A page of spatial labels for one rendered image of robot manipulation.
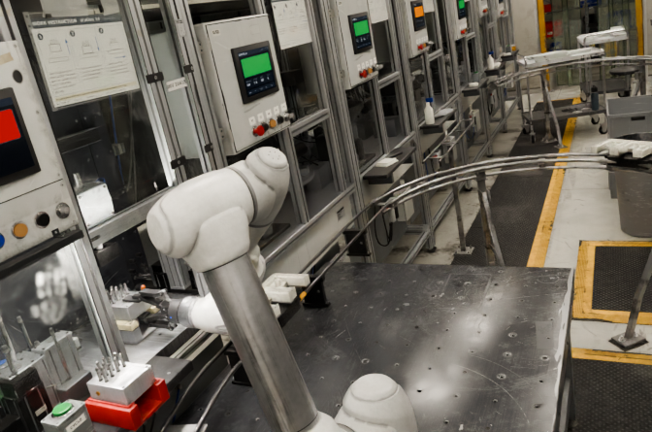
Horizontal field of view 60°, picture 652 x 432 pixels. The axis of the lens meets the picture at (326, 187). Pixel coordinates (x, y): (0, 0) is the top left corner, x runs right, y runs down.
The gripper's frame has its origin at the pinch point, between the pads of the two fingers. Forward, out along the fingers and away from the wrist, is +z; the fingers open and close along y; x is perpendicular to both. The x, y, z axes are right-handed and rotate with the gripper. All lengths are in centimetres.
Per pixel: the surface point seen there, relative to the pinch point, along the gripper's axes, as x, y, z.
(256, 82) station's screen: -69, 57, -16
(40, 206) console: 29, 45, -14
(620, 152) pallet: -185, -12, -137
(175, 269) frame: -24.9, 0.1, 4.7
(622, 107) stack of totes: -408, -39, -141
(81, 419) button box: 45, 0, -27
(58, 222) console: 26.0, 39.4, -13.7
